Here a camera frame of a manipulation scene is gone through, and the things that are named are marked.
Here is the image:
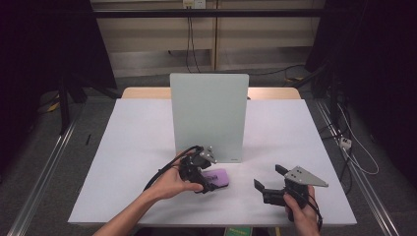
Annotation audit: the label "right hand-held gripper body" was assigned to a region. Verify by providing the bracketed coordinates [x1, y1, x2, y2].
[271, 165, 329, 209]

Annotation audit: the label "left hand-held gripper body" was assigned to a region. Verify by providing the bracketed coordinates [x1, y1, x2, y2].
[178, 146, 218, 180]

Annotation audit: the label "purple whiteboard eraser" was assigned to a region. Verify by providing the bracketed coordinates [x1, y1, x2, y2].
[200, 167, 230, 190]

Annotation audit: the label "person's left hand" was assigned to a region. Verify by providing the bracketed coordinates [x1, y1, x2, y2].
[147, 150, 205, 202]

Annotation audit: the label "person's right hand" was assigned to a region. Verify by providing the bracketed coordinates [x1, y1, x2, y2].
[282, 185, 321, 236]

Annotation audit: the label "small rectangular device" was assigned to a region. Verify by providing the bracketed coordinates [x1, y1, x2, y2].
[223, 226, 254, 236]

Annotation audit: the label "upright glass whiteboard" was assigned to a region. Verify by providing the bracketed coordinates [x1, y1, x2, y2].
[169, 72, 250, 164]

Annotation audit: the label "white power strip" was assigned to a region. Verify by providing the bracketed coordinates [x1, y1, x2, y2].
[338, 136, 353, 150]

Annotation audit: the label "wooden table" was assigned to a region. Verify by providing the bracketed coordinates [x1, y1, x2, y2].
[121, 87, 302, 100]

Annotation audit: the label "black metal stand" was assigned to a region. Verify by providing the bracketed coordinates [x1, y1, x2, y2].
[56, 74, 72, 136]

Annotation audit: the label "black horizontal metal bar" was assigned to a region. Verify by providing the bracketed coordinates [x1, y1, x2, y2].
[92, 8, 328, 19]

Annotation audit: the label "black curtain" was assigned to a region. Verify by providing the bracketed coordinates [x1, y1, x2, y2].
[305, 0, 417, 185]
[0, 0, 118, 178]

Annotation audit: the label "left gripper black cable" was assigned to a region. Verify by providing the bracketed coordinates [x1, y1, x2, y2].
[143, 145, 205, 192]

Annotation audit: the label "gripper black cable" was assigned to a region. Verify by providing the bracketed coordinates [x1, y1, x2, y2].
[291, 186, 324, 232]
[143, 145, 205, 192]

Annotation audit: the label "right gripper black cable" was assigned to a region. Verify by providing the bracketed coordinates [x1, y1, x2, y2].
[291, 186, 324, 232]

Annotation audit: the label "aluminium floor rail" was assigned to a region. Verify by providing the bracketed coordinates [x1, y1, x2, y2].
[314, 97, 400, 236]
[6, 107, 84, 236]

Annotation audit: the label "white cable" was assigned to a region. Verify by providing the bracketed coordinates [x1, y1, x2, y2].
[336, 102, 381, 176]

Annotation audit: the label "black hanging cables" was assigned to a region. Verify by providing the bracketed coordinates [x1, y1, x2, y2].
[185, 16, 202, 74]

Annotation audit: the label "white wall socket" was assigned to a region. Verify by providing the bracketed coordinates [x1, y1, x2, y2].
[182, 0, 208, 10]

